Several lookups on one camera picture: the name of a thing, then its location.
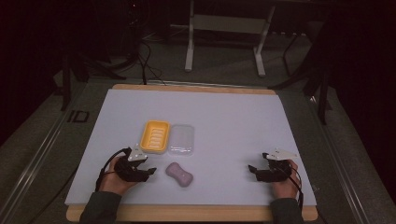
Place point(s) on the metal floor rail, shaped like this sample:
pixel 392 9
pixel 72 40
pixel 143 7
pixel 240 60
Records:
pixel 341 168
pixel 31 165

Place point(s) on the purple soap bar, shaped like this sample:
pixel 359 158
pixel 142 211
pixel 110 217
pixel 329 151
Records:
pixel 179 174

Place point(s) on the white work board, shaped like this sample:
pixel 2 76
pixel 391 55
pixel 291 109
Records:
pixel 186 214

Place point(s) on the clear plastic soap dish lid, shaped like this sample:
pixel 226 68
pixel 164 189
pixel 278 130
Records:
pixel 181 140

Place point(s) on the person's left hand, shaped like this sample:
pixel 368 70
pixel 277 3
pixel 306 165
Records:
pixel 113 182

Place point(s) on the person's right hand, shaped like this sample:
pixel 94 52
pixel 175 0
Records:
pixel 286 188

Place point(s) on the white metal stand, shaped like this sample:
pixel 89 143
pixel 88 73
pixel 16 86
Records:
pixel 227 24

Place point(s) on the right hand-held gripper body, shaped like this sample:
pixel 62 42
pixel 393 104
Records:
pixel 277 169

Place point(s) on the white table mat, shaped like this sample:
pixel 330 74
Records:
pixel 224 124

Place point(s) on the yellow soap dish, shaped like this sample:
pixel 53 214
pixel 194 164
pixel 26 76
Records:
pixel 155 137

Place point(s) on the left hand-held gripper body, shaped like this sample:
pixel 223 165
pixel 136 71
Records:
pixel 130 169

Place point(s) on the black metal stand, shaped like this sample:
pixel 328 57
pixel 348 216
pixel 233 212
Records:
pixel 66 84
pixel 323 93

